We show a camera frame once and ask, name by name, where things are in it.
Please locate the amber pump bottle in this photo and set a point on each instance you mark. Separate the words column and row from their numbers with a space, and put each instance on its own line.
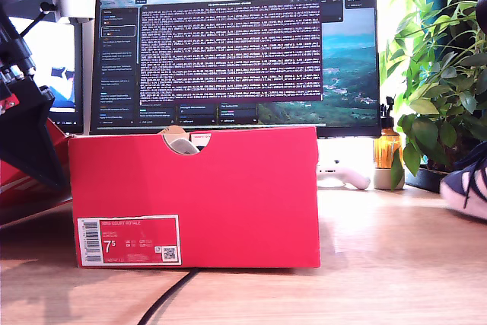
column 386, row 150

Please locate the white game controller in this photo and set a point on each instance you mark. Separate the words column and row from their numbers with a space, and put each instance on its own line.
column 354, row 180

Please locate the red Nike shoebox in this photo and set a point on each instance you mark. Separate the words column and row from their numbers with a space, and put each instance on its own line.
column 209, row 207

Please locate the green leafy potted plant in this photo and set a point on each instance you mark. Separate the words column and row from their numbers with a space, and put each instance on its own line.
column 449, row 85

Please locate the small black computer monitor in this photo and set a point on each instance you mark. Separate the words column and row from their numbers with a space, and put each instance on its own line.
column 57, row 55

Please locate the black planter tray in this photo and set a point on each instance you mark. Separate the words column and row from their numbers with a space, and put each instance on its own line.
column 426, row 180

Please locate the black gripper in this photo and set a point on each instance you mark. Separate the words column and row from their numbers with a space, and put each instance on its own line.
column 21, row 62

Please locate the large black computer monitor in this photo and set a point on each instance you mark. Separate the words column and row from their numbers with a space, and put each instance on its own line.
column 228, row 55

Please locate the small white pot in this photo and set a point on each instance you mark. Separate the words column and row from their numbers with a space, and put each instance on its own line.
column 382, row 180

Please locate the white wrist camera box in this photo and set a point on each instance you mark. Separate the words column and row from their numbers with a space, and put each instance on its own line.
column 74, row 1

